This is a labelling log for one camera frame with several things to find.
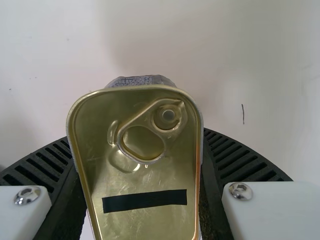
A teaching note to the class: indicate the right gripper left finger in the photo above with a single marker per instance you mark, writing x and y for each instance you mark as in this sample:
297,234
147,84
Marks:
37,175

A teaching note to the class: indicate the gold rectangular tin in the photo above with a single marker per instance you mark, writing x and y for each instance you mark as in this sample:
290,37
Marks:
140,180

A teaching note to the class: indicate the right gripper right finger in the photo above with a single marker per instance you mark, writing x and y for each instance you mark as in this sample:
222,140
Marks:
250,170

